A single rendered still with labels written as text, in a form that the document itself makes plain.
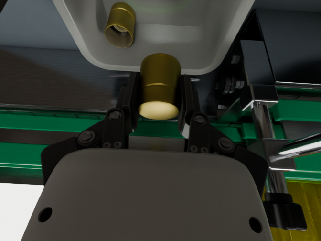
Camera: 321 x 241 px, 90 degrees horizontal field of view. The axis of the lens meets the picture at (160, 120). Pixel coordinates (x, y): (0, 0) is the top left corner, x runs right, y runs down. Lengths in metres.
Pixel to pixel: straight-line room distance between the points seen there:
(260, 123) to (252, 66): 0.07
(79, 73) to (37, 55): 0.09
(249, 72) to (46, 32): 0.33
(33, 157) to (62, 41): 0.21
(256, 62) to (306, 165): 0.12
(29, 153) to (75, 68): 0.16
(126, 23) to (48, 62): 0.19
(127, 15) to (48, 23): 0.16
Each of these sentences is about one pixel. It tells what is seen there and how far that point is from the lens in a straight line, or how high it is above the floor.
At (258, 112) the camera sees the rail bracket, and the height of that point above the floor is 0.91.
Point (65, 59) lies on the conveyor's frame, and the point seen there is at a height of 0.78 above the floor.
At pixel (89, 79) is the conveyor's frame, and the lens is 0.31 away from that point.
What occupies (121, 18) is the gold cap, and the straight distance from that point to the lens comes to 0.23.
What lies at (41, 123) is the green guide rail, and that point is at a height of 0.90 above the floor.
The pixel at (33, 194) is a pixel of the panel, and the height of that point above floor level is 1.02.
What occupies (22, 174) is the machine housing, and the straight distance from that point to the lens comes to 0.56.
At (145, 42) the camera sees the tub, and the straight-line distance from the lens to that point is 0.25.
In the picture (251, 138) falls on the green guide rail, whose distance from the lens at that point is 0.28.
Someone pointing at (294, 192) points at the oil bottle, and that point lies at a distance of 0.34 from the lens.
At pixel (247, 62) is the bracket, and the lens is 0.21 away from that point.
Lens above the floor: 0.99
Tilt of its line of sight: 23 degrees down
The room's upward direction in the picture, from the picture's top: 177 degrees counter-clockwise
